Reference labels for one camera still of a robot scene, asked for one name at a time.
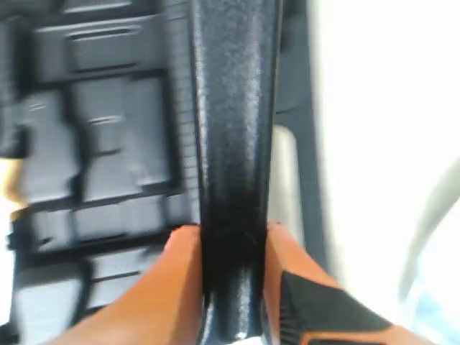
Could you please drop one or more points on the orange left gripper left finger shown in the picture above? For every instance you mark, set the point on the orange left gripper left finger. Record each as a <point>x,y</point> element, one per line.
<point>163,307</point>

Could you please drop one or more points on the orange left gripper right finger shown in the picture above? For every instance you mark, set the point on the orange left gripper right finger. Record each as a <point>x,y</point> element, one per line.
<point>306,305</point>

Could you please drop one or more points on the black plastic tool case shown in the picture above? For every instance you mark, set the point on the black plastic tool case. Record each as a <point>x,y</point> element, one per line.
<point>99,153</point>

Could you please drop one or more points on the adjustable wrench black handle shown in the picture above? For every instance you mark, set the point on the adjustable wrench black handle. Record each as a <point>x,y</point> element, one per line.
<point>235,48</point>

